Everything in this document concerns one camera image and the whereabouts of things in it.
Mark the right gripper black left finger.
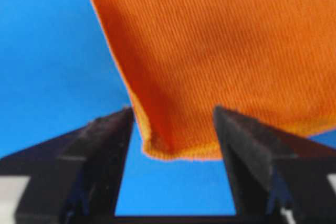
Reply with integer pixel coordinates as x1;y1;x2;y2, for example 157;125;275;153
1;107;134;223

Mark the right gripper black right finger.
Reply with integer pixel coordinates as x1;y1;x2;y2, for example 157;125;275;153
213;106;335;223

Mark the orange towel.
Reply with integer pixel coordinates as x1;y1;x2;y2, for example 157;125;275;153
91;0;335;160

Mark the blue table mat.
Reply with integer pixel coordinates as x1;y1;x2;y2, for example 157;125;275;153
1;0;335;215

